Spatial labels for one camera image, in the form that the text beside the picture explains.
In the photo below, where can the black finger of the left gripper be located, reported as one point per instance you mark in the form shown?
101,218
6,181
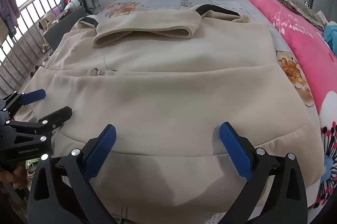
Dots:
56,119

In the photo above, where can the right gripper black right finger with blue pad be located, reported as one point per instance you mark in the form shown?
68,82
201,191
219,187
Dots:
274,191

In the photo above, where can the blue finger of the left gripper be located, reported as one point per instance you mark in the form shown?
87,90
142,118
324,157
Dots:
31,97

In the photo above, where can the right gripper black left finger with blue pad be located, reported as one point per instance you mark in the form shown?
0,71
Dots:
61,191

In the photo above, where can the beige zip-up jacket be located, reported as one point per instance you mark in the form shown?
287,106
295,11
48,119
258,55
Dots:
167,80

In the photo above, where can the person's left hand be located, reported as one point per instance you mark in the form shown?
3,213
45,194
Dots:
18,177

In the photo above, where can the green shopping bag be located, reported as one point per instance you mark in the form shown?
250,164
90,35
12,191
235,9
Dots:
31,166

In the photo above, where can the metal window railing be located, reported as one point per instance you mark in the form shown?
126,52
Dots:
23,50

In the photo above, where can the dark grey storage box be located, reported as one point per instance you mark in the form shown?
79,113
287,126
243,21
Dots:
56,31

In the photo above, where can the pink floral fleece blanket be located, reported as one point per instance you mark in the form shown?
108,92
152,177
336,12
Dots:
311,67

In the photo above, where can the blue patterned quilt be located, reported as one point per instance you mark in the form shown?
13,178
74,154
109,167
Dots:
330,36

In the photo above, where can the dark patterned blanket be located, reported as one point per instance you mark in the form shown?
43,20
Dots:
302,10

